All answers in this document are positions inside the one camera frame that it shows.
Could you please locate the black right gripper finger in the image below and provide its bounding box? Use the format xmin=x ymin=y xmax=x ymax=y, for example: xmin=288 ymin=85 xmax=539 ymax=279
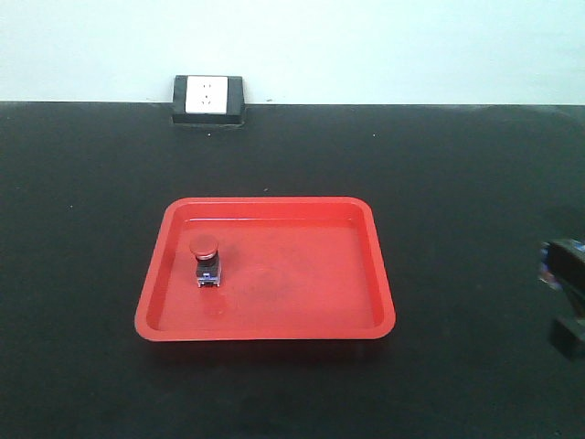
xmin=549 ymin=317 xmax=584 ymax=360
xmin=547 ymin=239 xmax=584 ymax=319

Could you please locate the red mushroom push button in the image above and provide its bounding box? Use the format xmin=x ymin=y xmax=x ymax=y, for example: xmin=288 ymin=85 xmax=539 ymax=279
xmin=189 ymin=234 xmax=222 ymax=288

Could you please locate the yellow mushroom push button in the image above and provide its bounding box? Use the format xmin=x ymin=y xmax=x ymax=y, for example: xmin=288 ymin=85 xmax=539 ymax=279
xmin=538 ymin=241 xmax=562 ymax=291

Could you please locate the red plastic tray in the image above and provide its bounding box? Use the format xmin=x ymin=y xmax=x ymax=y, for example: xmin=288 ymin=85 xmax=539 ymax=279
xmin=134 ymin=197 xmax=396 ymax=342

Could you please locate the black desktop socket box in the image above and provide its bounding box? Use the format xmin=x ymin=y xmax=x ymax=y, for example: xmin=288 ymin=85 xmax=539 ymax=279
xmin=172 ymin=75 xmax=246 ymax=126

